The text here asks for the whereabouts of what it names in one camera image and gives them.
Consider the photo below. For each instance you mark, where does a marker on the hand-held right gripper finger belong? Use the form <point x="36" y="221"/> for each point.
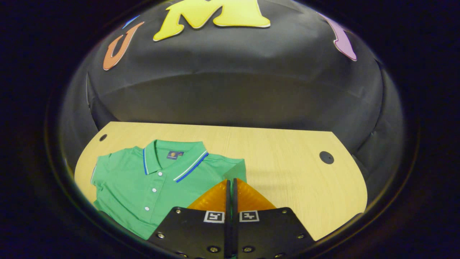
<point x="235" y="233"/>
<point x="228" y="233"/>

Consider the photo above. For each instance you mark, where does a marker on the green T-shirt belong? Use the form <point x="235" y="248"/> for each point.
<point x="136" y="187"/>

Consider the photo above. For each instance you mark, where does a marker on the black table grommet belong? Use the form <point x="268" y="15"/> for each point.
<point x="326" y="157"/>
<point x="103" y="137"/>

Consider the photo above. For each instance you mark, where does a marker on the black backdrop cloth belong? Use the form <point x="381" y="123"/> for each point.
<point x="233" y="90"/>

